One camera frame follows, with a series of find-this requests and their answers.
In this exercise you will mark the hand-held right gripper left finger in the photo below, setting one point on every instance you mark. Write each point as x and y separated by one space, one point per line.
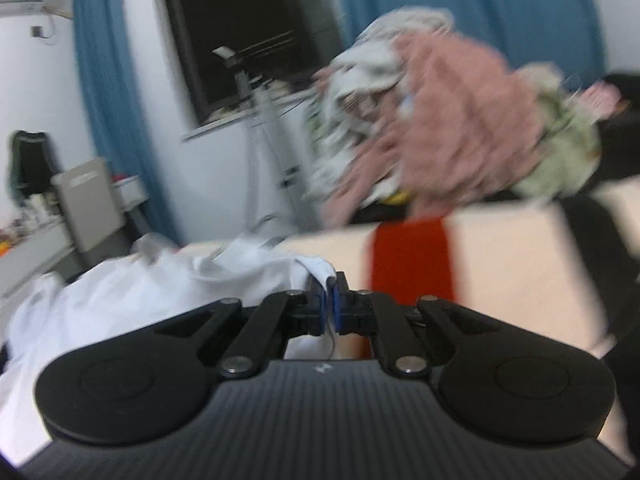
324 305

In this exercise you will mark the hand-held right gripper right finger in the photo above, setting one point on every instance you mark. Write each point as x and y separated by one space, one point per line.
339 305

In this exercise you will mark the white garment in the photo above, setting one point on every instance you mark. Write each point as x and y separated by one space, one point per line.
150 290

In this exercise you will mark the red black striped blanket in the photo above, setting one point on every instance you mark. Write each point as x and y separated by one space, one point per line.
500 270

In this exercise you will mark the pink fluffy blanket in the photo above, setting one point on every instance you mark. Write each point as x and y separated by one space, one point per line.
450 130

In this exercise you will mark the grey white hoodie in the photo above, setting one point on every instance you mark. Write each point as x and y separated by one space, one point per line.
370 60

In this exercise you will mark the grey backed chair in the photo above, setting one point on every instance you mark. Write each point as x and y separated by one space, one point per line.
87 210

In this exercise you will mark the green fleece garment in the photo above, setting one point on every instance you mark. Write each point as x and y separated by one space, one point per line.
565 150

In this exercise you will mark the dark window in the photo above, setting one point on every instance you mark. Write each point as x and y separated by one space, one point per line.
240 20

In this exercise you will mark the white dresser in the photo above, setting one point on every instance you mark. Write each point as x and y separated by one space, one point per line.
30 255

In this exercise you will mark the black sofa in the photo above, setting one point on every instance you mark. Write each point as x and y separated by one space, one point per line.
622 145

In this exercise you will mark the small pink garment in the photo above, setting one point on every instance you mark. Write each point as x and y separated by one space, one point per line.
597 100

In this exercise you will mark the wavy frame mirror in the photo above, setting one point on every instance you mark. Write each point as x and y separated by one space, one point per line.
30 165

